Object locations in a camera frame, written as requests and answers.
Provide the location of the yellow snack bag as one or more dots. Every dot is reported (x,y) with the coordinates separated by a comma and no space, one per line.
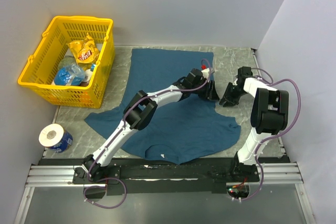
(84,51)

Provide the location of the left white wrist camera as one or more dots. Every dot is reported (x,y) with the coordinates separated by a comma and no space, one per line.
(207,71)

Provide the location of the blue t-shirt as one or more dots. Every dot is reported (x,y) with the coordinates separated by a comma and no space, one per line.
(180,131)

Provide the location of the toilet paper roll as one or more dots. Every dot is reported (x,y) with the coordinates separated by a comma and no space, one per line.
(55,138)

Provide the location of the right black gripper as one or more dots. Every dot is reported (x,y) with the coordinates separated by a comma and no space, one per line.
(231,102)

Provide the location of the aluminium frame rail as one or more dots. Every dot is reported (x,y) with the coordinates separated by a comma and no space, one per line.
(43,176)

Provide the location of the small white bottle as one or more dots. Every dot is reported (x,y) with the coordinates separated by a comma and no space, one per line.
(89,73)

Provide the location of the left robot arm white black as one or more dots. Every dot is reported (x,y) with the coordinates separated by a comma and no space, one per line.
(138,114)

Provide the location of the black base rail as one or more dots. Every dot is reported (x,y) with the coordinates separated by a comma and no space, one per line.
(139,176)

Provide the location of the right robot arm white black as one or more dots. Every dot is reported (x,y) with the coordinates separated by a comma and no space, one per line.
(269,116)

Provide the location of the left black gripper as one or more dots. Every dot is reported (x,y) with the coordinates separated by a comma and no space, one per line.
(210,94)

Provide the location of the blue plastic bag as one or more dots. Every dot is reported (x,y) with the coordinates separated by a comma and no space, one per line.
(71,75)

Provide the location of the yellow plastic basket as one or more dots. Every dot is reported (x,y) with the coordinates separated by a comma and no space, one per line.
(41,66)

